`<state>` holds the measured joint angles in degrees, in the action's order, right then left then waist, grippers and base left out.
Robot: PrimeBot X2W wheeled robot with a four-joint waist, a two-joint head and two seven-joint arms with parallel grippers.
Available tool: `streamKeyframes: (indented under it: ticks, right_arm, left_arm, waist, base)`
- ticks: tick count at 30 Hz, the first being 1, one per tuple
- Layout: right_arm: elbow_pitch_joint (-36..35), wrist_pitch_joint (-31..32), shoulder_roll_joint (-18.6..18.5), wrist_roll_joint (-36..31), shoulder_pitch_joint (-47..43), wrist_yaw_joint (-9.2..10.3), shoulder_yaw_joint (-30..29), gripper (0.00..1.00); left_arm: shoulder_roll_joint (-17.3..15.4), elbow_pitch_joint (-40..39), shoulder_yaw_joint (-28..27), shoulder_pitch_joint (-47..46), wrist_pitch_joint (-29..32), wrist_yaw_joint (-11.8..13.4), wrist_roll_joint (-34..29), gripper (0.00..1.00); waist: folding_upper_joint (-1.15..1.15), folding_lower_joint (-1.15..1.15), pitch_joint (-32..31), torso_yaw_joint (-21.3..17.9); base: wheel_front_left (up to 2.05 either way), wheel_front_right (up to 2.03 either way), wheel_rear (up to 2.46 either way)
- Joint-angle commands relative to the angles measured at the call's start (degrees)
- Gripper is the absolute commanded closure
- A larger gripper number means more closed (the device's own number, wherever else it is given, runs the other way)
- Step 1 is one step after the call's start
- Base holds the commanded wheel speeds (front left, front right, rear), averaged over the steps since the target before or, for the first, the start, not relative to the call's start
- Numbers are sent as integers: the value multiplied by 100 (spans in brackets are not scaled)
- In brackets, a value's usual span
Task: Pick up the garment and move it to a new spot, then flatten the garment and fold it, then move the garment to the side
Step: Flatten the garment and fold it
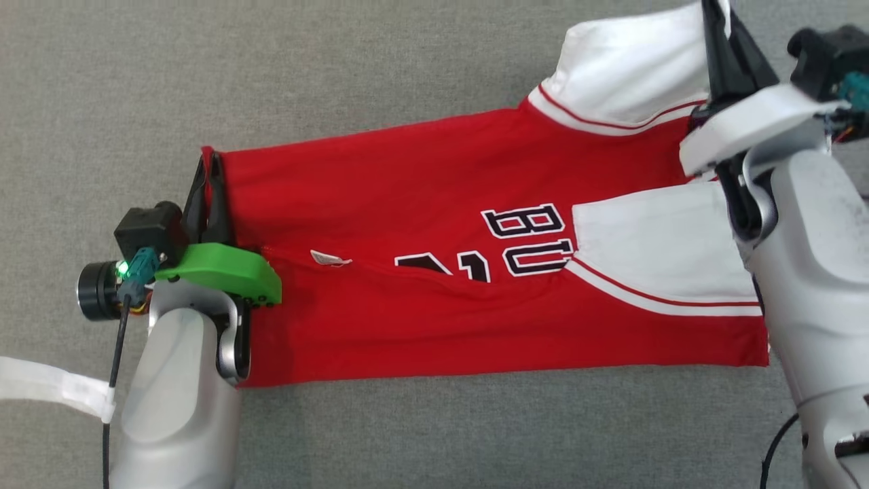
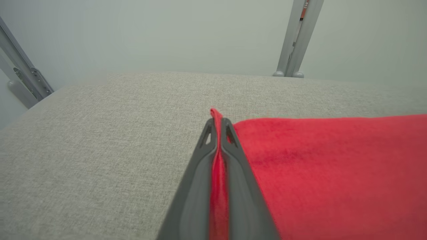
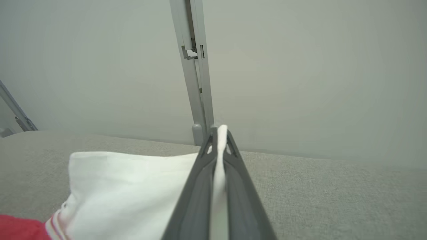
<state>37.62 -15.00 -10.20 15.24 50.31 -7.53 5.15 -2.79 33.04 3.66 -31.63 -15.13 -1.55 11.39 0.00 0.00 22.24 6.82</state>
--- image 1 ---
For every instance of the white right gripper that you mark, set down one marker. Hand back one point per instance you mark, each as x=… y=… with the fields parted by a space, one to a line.
x=753 y=125

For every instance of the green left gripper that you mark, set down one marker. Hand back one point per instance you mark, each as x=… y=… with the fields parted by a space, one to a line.
x=224 y=268

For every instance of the red basketball jersey white sleeves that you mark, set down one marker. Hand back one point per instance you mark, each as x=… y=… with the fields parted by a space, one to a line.
x=407 y=176

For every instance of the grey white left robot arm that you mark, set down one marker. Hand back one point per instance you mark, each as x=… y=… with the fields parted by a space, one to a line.
x=176 y=407

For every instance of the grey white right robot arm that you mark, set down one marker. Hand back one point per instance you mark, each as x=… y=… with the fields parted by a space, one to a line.
x=815 y=272

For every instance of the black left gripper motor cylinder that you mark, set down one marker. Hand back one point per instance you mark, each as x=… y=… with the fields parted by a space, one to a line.
x=95 y=292

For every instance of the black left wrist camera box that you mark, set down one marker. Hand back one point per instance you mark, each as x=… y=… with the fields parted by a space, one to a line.
x=146 y=231

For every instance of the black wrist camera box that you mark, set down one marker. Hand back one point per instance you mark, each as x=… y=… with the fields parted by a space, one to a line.
x=146 y=231
x=825 y=58

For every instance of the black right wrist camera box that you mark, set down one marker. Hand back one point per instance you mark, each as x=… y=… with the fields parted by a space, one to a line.
x=825 y=58

